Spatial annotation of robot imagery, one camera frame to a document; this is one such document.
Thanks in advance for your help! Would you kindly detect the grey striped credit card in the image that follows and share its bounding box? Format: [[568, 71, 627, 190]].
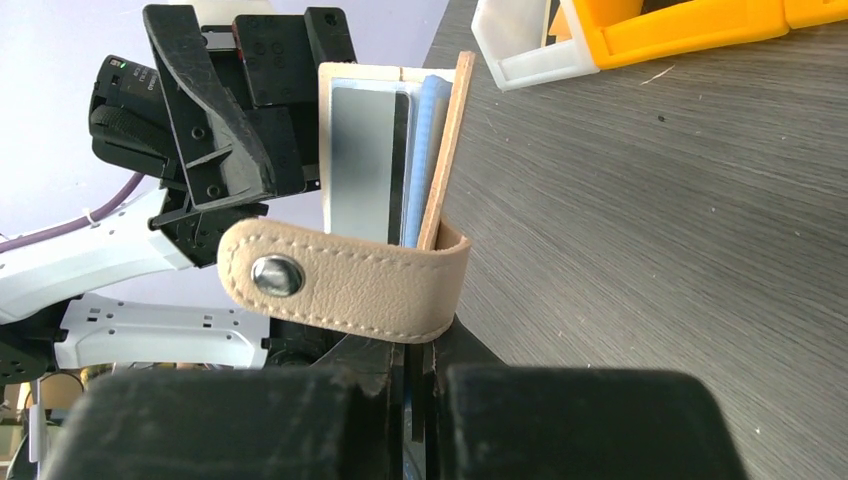
[[328, 87, 411, 245]]

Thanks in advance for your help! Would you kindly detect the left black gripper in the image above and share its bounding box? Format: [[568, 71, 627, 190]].
[[88, 4, 356, 211]]

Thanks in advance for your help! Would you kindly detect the orange plastic bin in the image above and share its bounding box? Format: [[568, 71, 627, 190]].
[[545, 0, 790, 70], [784, 0, 848, 29]]

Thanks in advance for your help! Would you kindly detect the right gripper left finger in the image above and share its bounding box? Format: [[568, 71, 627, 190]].
[[42, 336, 403, 479]]

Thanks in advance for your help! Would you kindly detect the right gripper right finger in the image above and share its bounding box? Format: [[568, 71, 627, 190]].
[[430, 323, 747, 479]]

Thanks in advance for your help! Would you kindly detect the beige leather card holder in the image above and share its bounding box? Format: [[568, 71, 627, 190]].
[[217, 51, 475, 344]]

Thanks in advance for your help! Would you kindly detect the middle orange plastic bin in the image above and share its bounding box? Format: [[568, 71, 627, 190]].
[[545, 0, 790, 70]]

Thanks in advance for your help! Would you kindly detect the right orange plastic bin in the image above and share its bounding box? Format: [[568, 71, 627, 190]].
[[784, 0, 848, 29]]

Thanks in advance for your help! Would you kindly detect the white plastic bin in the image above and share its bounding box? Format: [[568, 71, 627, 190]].
[[471, 0, 600, 91]]

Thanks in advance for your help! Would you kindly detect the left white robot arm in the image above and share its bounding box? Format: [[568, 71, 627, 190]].
[[1, 1, 356, 384]]

